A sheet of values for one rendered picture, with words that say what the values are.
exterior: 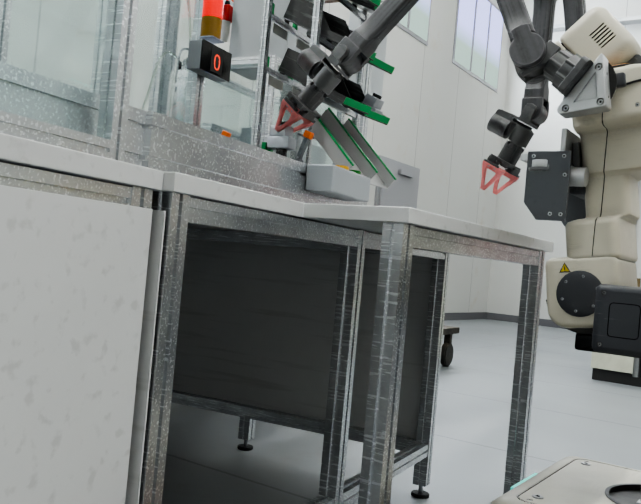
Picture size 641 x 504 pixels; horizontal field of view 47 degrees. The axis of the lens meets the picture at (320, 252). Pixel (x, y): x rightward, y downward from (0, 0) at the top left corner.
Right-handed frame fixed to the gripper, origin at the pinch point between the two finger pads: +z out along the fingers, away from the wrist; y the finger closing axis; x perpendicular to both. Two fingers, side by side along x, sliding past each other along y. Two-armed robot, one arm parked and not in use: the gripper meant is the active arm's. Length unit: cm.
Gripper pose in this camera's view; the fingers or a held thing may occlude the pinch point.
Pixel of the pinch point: (282, 129)
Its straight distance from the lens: 192.5
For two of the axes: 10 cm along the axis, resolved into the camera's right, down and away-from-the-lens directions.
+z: -6.7, 6.9, 2.8
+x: 6.0, 7.2, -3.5
